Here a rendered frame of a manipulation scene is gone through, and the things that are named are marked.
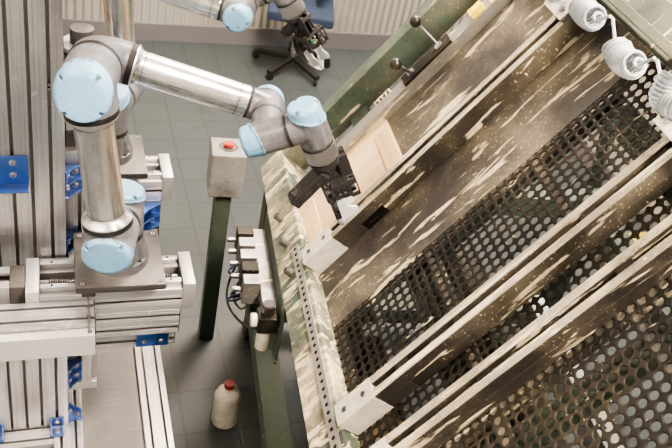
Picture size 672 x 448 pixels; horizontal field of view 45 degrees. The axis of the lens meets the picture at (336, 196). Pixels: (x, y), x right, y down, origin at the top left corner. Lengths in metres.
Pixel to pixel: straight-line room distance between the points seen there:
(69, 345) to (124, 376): 0.90
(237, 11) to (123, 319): 0.88
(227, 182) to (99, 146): 1.16
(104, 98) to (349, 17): 4.35
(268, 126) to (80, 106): 0.39
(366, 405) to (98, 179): 0.81
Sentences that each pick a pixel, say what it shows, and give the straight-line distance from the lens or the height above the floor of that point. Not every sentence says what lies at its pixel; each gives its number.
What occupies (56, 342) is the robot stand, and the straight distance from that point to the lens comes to 2.14.
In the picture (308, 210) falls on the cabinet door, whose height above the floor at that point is 0.92.
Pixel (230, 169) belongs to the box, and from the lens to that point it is 2.87.
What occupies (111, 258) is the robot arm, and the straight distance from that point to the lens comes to 1.95.
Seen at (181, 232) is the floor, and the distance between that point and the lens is 3.97.
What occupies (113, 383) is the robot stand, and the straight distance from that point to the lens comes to 3.01.
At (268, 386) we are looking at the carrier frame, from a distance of 3.07.
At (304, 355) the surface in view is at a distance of 2.27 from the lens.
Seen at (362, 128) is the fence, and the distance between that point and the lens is 2.64.
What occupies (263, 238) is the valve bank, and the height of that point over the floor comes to 0.74.
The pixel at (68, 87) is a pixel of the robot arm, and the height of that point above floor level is 1.64.
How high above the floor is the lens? 2.47
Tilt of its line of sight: 34 degrees down
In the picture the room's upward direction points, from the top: 12 degrees clockwise
